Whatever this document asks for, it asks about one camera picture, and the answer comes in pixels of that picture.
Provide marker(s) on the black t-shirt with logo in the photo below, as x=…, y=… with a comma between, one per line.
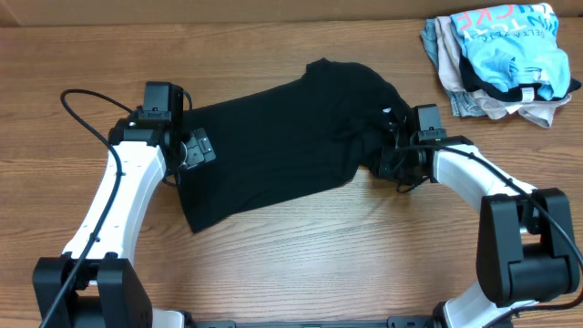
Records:
x=290, y=141

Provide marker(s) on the black folded garment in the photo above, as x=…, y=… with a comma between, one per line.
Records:
x=472, y=82

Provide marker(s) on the beige folded garment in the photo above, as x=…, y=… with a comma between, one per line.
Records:
x=479, y=103

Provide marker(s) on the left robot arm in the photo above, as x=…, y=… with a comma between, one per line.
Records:
x=93, y=282

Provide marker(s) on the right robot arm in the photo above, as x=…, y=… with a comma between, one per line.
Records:
x=526, y=253

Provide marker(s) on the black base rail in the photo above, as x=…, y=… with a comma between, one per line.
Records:
x=309, y=323

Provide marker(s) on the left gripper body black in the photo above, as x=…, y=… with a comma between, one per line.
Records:
x=199, y=150

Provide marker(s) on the light blue printed t-shirt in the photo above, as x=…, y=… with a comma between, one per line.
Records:
x=511, y=45

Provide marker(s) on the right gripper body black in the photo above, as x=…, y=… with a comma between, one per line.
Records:
x=392, y=160

